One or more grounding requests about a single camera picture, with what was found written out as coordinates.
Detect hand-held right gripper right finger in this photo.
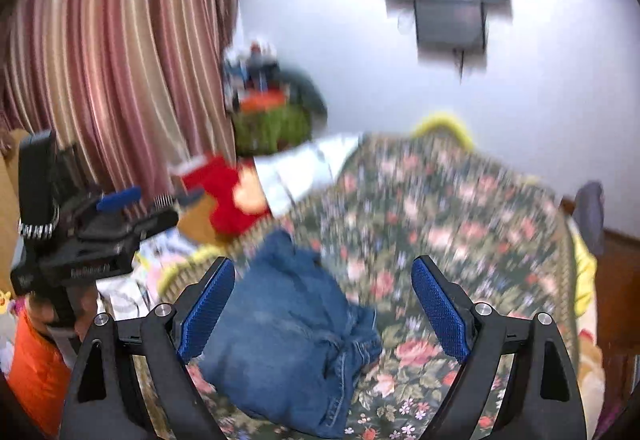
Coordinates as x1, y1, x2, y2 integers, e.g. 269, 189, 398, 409
411, 255, 587, 440

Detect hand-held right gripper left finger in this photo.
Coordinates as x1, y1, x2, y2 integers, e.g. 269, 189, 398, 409
59, 256, 236, 440

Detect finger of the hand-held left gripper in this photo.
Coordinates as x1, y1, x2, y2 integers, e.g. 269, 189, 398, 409
127, 187, 206, 241
95, 186, 143, 213

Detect blue denim jeans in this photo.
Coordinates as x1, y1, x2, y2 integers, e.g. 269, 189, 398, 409
197, 229, 383, 438

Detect person's left hand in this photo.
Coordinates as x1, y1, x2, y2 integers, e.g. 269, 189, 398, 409
25, 287, 101, 343

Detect brown cardboard piece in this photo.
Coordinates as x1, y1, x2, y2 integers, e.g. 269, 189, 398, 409
177, 192, 221, 243

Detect printed yellow white sheet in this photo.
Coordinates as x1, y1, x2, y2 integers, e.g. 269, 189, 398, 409
97, 227, 216, 313

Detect red plush toy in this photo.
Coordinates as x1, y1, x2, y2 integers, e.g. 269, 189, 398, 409
180, 155, 273, 235

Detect tan cardboard box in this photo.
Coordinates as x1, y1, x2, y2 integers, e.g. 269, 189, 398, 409
0, 129, 31, 281

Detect green floral blanket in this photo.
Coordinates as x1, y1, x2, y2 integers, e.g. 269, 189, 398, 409
135, 132, 581, 440

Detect striped pink curtain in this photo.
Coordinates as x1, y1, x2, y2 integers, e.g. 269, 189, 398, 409
0, 0, 246, 211

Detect green bag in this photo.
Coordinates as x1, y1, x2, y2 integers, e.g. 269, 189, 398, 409
232, 107, 313, 155

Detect white cloth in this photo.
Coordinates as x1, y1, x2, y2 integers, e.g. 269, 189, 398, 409
252, 132, 366, 215

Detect orange cloth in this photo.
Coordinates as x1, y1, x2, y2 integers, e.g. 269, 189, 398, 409
240, 92, 286, 113

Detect pile of colourful clutter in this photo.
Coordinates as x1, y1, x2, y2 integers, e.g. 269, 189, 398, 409
222, 40, 281, 105

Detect grey cloth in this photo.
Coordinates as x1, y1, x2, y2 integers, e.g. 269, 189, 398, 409
572, 181, 606, 255

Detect wooden headboard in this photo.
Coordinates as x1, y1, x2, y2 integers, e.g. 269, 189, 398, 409
560, 197, 640, 356

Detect dark green cushion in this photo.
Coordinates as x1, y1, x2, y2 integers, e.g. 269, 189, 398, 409
280, 67, 328, 125

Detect black television cable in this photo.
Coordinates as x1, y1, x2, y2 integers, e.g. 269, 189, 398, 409
452, 47, 470, 81

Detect grey television wall bracket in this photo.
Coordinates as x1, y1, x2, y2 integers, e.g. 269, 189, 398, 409
414, 0, 488, 60

